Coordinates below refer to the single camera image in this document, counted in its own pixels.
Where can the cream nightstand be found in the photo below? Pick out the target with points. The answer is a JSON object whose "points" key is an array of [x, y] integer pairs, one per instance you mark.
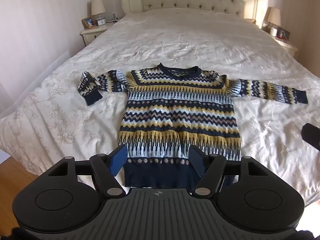
{"points": [[93, 33], [287, 46]]}

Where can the wooden picture frame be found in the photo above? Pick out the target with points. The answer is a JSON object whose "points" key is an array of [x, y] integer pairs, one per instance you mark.
{"points": [[89, 22]]}

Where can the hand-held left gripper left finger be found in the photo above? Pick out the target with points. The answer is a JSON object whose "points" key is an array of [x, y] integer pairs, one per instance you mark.
{"points": [[117, 161]]}

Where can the dark picture frame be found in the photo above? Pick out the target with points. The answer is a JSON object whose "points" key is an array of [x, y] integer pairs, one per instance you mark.
{"points": [[284, 33]]}

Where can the small white clock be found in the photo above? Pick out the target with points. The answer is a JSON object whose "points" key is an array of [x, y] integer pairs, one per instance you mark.
{"points": [[101, 22]]}

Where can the navy yellow patterned knit sweater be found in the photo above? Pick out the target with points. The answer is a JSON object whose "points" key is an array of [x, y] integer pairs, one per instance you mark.
{"points": [[175, 110]]}

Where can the white cup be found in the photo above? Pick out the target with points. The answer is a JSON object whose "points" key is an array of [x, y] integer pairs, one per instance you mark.
{"points": [[274, 31]]}

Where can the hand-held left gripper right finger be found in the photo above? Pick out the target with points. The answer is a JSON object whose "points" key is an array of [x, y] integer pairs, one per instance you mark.
{"points": [[198, 161]]}

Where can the table lamp with beige shade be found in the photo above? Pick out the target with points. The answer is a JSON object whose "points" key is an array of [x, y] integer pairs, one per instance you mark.
{"points": [[98, 6], [274, 16]]}

